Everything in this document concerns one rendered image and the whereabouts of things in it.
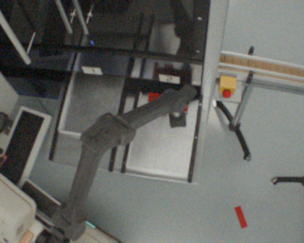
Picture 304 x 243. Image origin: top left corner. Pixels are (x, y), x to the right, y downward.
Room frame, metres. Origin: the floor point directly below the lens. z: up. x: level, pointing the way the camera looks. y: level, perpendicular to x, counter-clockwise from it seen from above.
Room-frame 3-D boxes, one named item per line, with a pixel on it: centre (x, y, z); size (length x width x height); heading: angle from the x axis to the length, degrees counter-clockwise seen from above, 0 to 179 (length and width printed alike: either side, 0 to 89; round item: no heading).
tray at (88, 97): (0.75, 0.25, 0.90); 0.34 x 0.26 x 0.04; 162
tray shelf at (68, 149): (0.63, 0.11, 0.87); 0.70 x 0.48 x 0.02; 72
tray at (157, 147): (0.54, -0.04, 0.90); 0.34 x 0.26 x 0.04; 161
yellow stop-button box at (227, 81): (0.68, -0.35, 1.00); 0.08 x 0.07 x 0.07; 162
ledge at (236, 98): (0.72, -0.38, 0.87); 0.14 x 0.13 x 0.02; 162
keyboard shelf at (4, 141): (0.62, 0.71, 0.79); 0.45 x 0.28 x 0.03; 152
